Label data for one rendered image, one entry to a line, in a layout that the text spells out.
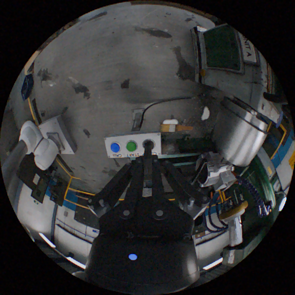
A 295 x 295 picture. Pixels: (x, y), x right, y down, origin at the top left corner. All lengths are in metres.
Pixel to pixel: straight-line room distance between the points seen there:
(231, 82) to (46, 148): 0.97
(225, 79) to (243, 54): 0.12
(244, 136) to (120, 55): 0.57
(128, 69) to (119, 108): 0.21
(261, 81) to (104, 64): 0.56
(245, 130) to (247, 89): 0.12
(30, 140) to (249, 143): 1.03
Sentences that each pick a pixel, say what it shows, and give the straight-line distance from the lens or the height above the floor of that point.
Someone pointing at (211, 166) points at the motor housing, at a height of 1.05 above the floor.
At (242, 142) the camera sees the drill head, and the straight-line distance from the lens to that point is 0.35.
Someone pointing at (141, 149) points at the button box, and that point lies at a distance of 0.28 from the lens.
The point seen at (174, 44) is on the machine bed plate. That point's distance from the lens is 0.52.
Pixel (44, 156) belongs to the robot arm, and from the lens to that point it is 0.76.
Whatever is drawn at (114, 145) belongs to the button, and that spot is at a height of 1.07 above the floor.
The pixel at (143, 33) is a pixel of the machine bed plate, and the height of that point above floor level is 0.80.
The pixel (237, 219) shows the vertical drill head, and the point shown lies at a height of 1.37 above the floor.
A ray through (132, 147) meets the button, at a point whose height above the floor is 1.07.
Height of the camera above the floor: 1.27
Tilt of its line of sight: 47 degrees down
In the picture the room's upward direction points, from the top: 179 degrees clockwise
